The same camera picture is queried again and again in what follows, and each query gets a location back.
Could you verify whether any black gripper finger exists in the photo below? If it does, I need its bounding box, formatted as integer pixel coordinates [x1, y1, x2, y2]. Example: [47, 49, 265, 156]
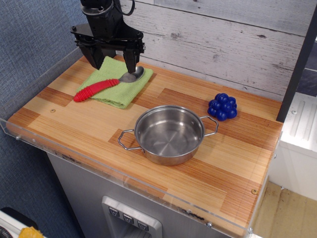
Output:
[80, 46, 105, 69]
[123, 49, 139, 73]

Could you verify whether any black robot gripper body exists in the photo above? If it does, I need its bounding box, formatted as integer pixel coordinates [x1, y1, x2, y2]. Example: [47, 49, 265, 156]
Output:
[70, 6, 145, 54]

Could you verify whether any blue toy grape bunch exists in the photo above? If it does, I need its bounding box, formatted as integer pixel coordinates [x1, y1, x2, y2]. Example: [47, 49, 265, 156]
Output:
[208, 93, 238, 121]

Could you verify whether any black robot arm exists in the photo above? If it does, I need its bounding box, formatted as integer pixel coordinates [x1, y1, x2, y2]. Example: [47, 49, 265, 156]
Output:
[70, 0, 145, 73]

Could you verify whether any green folded cloth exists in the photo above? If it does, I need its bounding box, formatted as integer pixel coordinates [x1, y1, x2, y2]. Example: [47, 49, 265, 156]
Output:
[77, 57, 153, 109]

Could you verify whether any stainless steel pot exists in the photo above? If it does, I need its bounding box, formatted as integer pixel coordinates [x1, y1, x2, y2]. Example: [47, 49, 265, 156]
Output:
[118, 105, 219, 166]

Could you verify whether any clear acrylic table guard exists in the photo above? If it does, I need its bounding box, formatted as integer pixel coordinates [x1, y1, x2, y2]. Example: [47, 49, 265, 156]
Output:
[0, 36, 287, 236]

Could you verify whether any grey toy fridge cabinet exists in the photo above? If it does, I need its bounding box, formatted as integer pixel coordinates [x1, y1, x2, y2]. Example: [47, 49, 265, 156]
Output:
[48, 154, 251, 238]

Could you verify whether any silver dispenser panel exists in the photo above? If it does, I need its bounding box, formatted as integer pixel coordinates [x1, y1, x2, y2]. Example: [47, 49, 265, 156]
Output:
[102, 195, 163, 238]

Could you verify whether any yellow object bottom left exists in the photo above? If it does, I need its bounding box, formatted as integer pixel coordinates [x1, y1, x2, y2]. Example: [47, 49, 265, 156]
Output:
[18, 227, 44, 238]

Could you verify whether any white ribbed side counter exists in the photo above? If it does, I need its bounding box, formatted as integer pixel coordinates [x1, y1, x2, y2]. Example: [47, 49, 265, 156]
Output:
[268, 93, 317, 200]

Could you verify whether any red handled metal spoon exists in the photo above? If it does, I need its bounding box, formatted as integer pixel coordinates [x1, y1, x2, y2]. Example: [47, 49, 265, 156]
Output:
[73, 66, 145, 102]

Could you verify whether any dark right vertical post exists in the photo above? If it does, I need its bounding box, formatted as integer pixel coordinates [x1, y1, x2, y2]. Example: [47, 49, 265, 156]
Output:
[275, 0, 317, 123]

